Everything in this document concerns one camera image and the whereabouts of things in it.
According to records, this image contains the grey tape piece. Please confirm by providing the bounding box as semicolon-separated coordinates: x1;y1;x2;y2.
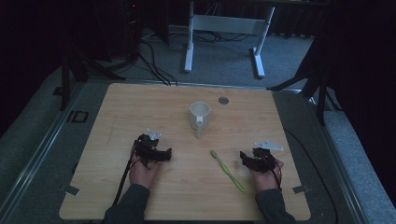
291;184;311;195
58;184;81;197

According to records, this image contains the person's left hand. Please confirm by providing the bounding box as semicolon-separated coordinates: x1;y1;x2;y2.
128;148;163;190

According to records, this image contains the white cup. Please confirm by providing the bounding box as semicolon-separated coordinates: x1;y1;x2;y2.
189;101;211;140

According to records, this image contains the white desk frame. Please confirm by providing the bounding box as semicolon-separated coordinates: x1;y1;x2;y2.
183;0;276;79

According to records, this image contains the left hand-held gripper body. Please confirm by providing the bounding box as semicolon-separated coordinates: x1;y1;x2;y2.
134;128;163;168

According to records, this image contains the thin black floor cable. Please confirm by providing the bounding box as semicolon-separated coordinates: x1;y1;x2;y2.
283;128;340;224

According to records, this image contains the hand-held gripper cable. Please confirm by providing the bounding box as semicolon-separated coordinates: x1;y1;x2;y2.
111;140;140;207
270;159;283;190

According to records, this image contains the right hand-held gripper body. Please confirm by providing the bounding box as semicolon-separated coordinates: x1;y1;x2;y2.
247;139;285;175

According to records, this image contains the dark equipment tower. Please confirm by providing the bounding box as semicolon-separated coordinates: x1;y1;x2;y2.
122;0;146;62

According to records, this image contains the person's right hand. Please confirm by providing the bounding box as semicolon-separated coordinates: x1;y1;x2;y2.
250;158;285;192

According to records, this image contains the left hand-held gripper cable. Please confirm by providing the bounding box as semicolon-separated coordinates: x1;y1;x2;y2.
111;140;140;207

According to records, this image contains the metal floor rail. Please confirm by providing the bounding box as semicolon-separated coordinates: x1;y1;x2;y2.
309;96;372;224
0;81;87;220

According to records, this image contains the black metal stand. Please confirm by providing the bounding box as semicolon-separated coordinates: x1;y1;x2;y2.
266;62;344;126
59;46;126;112

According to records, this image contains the bundle of black floor cables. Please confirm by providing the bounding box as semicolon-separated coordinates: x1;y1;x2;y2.
135;39;179;87

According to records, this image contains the right hand-held gripper cable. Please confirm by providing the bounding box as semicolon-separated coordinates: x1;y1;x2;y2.
270;159;283;190

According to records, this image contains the green toothbrush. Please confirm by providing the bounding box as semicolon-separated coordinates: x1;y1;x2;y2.
209;149;246;193

